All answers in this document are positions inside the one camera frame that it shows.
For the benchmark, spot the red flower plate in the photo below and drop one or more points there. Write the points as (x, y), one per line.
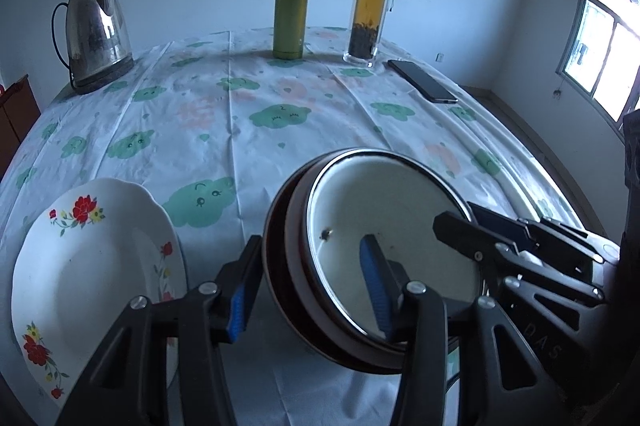
(85, 286)

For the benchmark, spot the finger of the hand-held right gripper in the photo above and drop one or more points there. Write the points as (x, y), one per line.
(500, 223)
(465, 236)

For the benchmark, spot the black kettle base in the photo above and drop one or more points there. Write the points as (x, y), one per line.
(100, 76)

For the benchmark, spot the steel bowl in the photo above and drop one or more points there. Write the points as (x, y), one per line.
(390, 206)

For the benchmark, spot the brown wooden sideboard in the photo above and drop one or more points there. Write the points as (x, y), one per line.
(15, 116)

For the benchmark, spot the steel electric kettle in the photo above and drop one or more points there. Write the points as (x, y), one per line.
(95, 31)

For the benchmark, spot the red bowl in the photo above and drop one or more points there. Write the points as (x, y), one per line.
(280, 286)

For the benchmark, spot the glass tea bottle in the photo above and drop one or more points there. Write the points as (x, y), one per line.
(367, 11)

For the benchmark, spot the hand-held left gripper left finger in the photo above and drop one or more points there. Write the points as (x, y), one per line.
(240, 306)

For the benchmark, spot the green thermos flask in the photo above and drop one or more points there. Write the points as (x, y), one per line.
(291, 11)

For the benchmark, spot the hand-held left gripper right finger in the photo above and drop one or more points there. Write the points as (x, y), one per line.
(377, 291)

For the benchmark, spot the window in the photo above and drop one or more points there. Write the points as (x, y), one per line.
(600, 46)

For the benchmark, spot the green cloud print tablecloth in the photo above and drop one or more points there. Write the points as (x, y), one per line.
(250, 106)

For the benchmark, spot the black smartphone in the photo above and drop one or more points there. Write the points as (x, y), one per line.
(422, 81)

